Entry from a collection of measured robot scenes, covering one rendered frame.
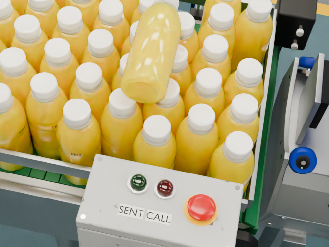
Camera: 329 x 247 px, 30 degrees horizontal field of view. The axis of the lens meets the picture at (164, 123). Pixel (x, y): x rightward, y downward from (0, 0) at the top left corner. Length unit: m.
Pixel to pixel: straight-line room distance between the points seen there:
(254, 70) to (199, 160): 0.16
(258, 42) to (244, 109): 0.19
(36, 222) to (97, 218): 0.36
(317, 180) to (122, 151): 0.33
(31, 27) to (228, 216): 0.43
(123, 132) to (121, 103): 0.05
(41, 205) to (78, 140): 0.19
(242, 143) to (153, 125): 0.13
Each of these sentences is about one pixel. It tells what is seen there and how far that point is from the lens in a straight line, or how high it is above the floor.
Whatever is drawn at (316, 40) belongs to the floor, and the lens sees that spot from 2.50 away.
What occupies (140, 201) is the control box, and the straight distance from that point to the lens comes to 0.79.
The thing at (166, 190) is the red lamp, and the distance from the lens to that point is 0.78.
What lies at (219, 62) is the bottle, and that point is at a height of 1.05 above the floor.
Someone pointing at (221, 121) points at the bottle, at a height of 1.04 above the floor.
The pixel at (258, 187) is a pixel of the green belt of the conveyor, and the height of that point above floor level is 0.89.
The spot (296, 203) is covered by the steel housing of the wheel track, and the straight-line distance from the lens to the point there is 1.08.
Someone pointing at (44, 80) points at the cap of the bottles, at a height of 1.08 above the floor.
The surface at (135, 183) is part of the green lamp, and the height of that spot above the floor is 1.11.
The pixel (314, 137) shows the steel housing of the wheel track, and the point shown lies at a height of 0.93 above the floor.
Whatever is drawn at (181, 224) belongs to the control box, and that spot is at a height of 1.10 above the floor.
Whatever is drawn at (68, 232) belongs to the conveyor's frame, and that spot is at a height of 0.77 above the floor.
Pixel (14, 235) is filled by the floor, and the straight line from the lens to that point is 1.98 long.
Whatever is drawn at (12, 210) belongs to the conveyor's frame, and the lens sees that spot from 1.11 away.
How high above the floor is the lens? 1.81
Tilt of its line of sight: 57 degrees down
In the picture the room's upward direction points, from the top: 7 degrees clockwise
